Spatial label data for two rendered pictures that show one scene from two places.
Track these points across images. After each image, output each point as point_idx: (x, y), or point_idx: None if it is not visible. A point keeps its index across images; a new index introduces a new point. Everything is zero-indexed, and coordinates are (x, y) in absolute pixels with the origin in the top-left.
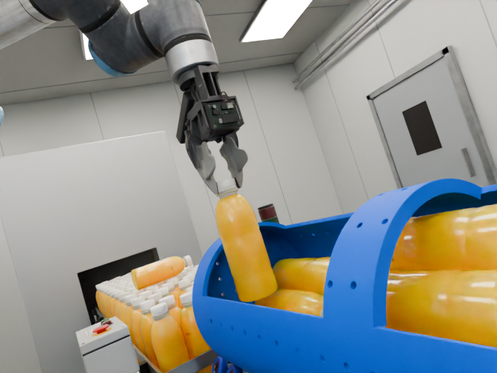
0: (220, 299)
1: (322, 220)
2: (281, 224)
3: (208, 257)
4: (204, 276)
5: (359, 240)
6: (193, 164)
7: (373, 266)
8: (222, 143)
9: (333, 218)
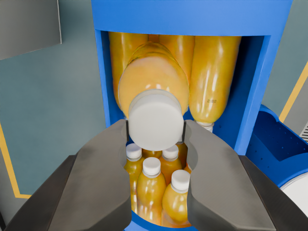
0: (101, 83)
1: (241, 127)
2: (266, 35)
3: (114, 9)
4: (100, 27)
5: (132, 230)
6: (58, 168)
7: (124, 229)
8: (227, 226)
9: (236, 145)
